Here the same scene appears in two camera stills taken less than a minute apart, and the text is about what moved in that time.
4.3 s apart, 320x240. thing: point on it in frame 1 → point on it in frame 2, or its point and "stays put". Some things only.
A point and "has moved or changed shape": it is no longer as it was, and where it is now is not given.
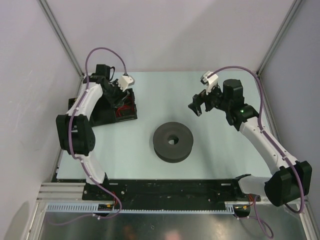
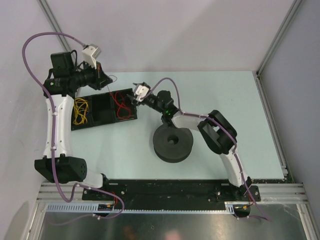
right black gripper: (199, 99) → (140, 102)
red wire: (118, 113) has moved or changed shape
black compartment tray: (125, 109) stays put
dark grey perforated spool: (169, 153) stays put
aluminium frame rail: (61, 192) stays put
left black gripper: (117, 100) → (101, 79)
